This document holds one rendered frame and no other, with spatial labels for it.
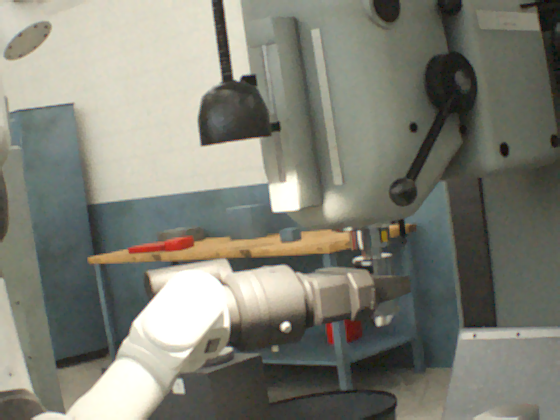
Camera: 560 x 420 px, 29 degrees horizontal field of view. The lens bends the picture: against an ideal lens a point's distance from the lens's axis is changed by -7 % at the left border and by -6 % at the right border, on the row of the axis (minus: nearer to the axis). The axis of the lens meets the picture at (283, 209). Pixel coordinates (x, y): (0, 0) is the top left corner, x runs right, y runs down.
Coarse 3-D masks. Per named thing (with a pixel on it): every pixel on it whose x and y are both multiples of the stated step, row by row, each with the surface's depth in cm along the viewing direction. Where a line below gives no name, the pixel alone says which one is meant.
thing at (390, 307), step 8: (392, 264) 132; (368, 272) 130; (376, 272) 130; (384, 272) 131; (392, 272) 131; (384, 304) 131; (392, 304) 131; (376, 312) 131; (384, 312) 131; (392, 312) 131
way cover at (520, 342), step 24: (480, 336) 167; (504, 336) 164; (528, 336) 160; (552, 336) 157; (456, 360) 169; (480, 360) 165; (504, 360) 162; (528, 360) 159; (552, 360) 156; (456, 384) 167; (480, 384) 164; (504, 384) 161; (528, 384) 157; (552, 384) 154; (456, 408) 165; (480, 408) 162; (552, 408) 153
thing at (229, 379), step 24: (216, 360) 156; (240, 360) 158; (192, 384) 154; (216, 384) 153; (240, 384) 157; (264, 384) 161; (168, 408) 157; (192, 408) 154; (216, 408) 152; (240, 408) 156; (264, 408) 160
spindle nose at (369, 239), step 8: (352, 232) 131; (360, 232) 130; (368, 232) 130; (376, 232) 130; (352, 240) 131; (360, 240) 130; (368, 240) 130; (376, 240) 130; (352, 248) 132; (360, 248) 131; (368, 248) 130; (376, 248) 130
